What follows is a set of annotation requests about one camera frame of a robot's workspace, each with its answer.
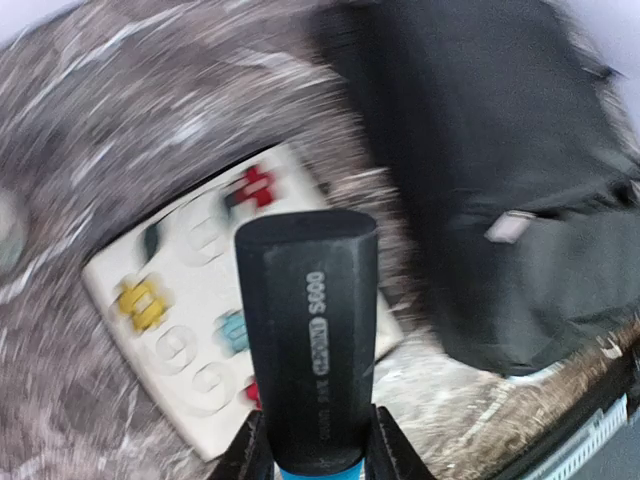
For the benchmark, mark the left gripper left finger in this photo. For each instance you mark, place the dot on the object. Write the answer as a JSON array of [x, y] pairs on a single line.
[[249, 455]]

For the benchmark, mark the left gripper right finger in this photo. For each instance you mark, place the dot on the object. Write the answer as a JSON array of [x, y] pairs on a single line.
[[389, 455]]

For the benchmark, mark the black marker with blue cap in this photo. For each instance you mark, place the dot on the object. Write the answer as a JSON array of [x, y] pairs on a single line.
[[309, 284]]

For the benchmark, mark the black student backpack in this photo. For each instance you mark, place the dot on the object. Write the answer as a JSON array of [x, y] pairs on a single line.
[[523, 203]]

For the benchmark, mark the square floral ceramic plate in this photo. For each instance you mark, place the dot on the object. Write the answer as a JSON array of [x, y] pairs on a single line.
[[168, 292]]

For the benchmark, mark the white slotted cable duct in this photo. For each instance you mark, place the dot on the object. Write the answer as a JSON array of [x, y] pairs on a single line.
[[583, 445]]

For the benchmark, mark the black front table rail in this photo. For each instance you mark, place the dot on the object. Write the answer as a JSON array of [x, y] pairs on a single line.
[[531, 419]]

